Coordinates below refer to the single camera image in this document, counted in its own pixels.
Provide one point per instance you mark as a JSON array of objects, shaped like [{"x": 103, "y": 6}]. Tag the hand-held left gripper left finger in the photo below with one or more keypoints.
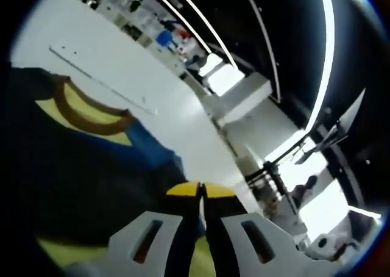
[{"x": 146, "y": 246}]

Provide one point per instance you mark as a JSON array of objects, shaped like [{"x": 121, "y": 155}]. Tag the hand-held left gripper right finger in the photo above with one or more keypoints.
[{"x": 259, "y": 246}]

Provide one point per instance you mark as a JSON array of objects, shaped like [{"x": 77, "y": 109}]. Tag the yellow garment with dark sleeves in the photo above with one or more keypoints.
[{"x": 91, "y": 173}]

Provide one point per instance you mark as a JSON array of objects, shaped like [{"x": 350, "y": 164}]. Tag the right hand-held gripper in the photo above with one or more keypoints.
[{"x": 323, "y": 246}]

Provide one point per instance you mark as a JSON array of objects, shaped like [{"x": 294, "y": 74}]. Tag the blue storage bin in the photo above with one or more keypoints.
[{"x": 163, "y": 38}]

